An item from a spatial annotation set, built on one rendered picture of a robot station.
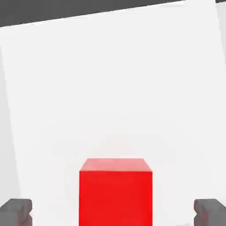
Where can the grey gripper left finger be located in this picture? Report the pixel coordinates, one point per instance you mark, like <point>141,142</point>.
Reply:
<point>15,211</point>

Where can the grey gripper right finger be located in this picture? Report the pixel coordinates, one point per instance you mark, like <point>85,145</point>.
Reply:
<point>211,211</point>

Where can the small red cube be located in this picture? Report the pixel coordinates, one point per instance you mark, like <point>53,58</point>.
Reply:
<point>115,196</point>

